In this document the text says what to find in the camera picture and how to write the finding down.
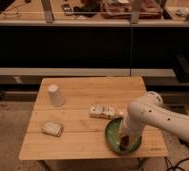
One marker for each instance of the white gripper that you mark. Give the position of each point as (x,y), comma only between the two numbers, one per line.
(131,128)

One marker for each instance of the red pepper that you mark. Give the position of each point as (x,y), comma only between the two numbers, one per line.
(124,142)

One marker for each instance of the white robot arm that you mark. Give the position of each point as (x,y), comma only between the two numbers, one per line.
(149,110)

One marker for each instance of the white rectangular packet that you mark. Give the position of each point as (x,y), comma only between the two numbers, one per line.
(104,112)

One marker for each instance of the wooden table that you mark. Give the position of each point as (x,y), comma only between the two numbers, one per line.
(82,136)

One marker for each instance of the white plastic cup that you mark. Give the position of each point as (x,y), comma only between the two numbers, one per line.
(56,97)

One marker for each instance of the clear tray on shelf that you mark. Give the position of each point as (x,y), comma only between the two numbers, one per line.
(123,9)

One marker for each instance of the black device on shelf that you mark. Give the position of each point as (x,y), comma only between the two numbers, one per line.
(67,9)

